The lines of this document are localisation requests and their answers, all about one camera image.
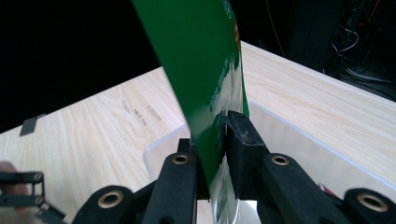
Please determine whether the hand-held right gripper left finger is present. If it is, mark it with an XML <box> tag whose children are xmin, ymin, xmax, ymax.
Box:
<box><xmin>141</xmin><ymin>138</ymin><xmax>200</xmax><ymax>224</ymax></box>

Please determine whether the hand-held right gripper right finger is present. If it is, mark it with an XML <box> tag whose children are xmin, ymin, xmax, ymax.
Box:
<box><xmin>224</xmin><ymin>110</ymin><xmax>350</xmax><ymax>224</ymax></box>

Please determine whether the clear plastic container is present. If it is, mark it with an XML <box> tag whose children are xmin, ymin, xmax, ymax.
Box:
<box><xmin>142</xmin><ymin>101</ymin><xmax>396</xmax><ymax>224</ymax></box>

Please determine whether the green sauce packet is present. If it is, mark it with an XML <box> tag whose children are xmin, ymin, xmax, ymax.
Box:
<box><xmin>130</xmin><ymin>0</ymin><xmax>250</xmax><ymax>224</ymax></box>

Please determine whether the bundle of floor cables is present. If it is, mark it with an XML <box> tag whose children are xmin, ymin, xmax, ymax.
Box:
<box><xmin>321</xmin><ymin>0</ymin><xmax>396</xmax><ymax>92</ymax></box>

